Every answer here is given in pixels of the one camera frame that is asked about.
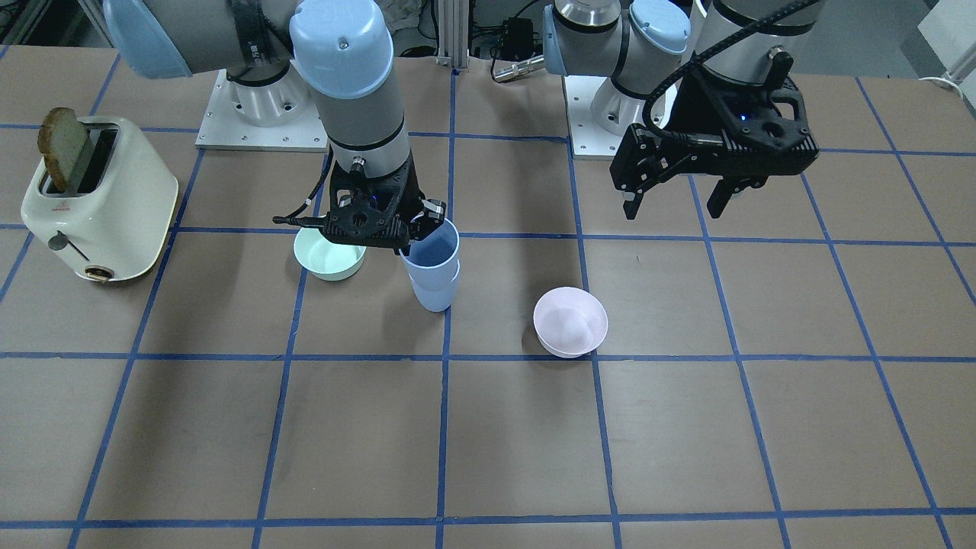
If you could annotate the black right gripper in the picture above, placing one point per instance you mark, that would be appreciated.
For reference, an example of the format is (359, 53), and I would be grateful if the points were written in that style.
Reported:
(429, 215)

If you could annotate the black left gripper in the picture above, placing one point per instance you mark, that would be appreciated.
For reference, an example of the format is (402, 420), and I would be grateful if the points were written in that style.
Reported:
(692, 111)

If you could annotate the blue cup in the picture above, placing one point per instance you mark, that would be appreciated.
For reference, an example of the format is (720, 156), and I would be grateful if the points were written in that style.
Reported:
(436, 293)
(434, 261)

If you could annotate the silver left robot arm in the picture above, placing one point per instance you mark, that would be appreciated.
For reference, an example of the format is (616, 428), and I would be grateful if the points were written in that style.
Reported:
(647, 47)

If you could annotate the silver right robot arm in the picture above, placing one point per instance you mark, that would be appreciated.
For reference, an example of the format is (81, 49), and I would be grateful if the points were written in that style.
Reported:
(340, 56)

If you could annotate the mint green bowl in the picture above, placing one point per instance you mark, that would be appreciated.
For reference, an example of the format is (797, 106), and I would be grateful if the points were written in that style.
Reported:
(324, 259)

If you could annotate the pink bowl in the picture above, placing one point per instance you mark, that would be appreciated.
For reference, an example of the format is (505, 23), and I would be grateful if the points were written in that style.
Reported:
(569, 322)

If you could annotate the cream white toaster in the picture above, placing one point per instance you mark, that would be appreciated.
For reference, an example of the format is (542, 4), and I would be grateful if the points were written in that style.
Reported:
(112, 224)

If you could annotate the toast slice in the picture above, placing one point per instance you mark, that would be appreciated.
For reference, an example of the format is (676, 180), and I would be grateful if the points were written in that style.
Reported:
(65, 147)

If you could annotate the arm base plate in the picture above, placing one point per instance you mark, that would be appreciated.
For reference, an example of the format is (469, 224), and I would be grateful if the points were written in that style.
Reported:
(277, 116)
(598, 115)

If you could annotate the aluminium frame post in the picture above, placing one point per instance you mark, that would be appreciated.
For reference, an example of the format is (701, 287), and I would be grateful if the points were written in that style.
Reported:
(453, 34)

